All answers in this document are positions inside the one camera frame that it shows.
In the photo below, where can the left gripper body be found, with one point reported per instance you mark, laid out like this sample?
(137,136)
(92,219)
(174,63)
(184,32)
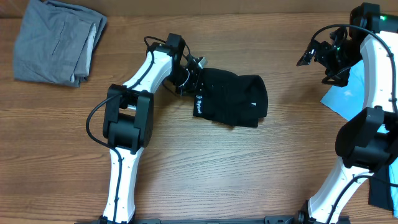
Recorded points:
(186,81)

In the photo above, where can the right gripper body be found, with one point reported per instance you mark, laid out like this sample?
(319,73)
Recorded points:
(321,50)

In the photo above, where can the black t-shirt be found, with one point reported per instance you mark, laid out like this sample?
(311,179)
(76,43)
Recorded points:
(228,98)

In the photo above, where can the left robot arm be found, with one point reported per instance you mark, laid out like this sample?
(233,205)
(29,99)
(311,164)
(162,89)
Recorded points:
(129,117)

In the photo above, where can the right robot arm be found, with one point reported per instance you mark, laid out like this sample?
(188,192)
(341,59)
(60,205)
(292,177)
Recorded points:
(367,142)

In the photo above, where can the light blue t-shirt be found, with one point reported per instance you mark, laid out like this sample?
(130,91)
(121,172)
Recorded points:
(348,101)

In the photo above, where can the folded grey trousers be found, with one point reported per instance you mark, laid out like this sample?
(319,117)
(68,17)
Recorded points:
(56,42)

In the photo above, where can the dark garment at right edge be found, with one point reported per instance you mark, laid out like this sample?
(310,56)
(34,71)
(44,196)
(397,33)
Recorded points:
(380,193)

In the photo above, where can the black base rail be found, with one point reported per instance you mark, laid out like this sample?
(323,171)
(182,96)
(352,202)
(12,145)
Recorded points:
(265,220)

